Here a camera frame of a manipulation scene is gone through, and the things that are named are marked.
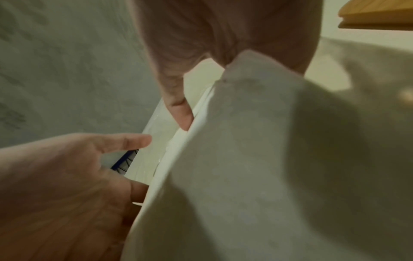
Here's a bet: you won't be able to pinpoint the wooden lid with slot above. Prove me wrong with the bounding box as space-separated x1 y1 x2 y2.
336 0 413 30

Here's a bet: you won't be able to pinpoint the stack of white tissues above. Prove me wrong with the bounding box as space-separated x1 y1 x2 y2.
120 49 413 261

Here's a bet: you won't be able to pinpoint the person's right hand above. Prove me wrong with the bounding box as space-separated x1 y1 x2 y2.
127 0 324 131

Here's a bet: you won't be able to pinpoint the person's left hand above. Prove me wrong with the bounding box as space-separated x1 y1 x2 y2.
0 132 153 261

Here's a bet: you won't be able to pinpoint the white tissue box base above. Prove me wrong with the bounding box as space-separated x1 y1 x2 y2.
124 85 216 205

